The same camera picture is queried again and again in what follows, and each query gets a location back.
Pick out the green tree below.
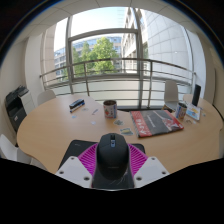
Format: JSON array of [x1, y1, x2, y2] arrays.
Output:
[[68, 36, 121, 76]]

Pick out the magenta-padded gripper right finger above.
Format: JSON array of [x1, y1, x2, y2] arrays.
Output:
[[127, 142, 171, 189]]

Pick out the grey window frame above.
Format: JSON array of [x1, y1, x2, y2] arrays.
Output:
[[64, 14, 148, 108]]

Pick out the white chair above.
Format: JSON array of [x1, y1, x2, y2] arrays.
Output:
[[36, 89, 57, 107], [0, 133, 33, 165], [163, 79, 180, 110]]

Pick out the black computer mouse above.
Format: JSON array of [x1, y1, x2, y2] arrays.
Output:
[[95, 132, 131, 181]]

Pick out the white tiled building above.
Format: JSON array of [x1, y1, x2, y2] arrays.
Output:
[[121, 6, 201, 84]]

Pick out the light-coloured magazine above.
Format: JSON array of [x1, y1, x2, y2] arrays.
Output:
[[185, 103, 203, 122]]

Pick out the metal balcony railing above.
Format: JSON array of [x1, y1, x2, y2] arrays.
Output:
[[39, 58, 198, 109]]

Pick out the black office printer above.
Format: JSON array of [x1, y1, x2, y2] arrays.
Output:
[[4, 84, 36, 134]]

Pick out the black mouse pad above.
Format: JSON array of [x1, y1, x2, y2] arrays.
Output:
[[58, 139, 147, 190]]

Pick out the teal and yellow sticker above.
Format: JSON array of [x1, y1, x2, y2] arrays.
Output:
[[119, 127, 134, 136]]

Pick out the printed white cup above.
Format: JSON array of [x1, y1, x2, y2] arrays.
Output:
[[102, 99, 118, 120]]

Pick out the red magazine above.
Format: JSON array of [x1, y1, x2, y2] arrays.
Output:
[[129, 109, 185, 138]]

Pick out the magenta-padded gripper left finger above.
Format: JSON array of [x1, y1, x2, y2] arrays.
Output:
[[54, 142, 101, 189]]

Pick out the black cylinder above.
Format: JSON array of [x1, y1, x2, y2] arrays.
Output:
[[191, 83, 202, 108]]

